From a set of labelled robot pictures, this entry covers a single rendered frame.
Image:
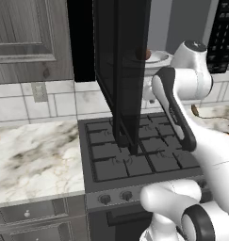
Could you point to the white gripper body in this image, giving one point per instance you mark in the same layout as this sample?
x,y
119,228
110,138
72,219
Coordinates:
x,y
148,89

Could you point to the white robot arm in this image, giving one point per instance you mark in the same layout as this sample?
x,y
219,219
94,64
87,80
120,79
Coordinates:
x,y
213,150

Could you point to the black microwave door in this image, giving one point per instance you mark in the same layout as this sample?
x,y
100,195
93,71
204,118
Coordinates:
x,y
125,62

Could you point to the brown potato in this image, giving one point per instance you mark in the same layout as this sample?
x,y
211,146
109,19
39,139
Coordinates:
x,y
148,53

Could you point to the black microwave oven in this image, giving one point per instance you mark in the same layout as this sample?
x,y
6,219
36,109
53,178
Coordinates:
x,y
222,31

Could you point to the brown curved thin object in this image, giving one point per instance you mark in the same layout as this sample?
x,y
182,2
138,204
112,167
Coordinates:
x,y
194,110

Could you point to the grey stove with hob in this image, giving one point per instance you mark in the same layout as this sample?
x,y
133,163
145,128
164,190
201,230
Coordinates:
x,y
112,169

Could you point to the dark cupboard knob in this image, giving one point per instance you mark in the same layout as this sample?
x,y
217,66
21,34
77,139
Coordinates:
x,y
46,73

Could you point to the dark stove knob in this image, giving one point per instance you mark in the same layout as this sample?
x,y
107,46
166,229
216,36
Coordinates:
x,y
126,195
201,184
105,199

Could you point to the grey wooden cupboard door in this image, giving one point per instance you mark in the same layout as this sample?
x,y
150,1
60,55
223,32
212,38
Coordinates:
x,y
24,31

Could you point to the dark oven door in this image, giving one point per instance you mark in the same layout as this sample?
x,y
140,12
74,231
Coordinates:
x,y
97,229

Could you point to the grey drawer front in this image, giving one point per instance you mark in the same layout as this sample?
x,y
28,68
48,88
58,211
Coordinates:
x,y
56,208

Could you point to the round silver drawer knob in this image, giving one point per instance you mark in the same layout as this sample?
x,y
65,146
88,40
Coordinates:
x,y
27,214

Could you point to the grey lower cupboard door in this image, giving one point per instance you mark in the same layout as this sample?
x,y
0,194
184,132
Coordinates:
x,y
40,233

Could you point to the grey wall socket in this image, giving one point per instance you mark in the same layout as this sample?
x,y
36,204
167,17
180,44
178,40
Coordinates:
x,y
39,92

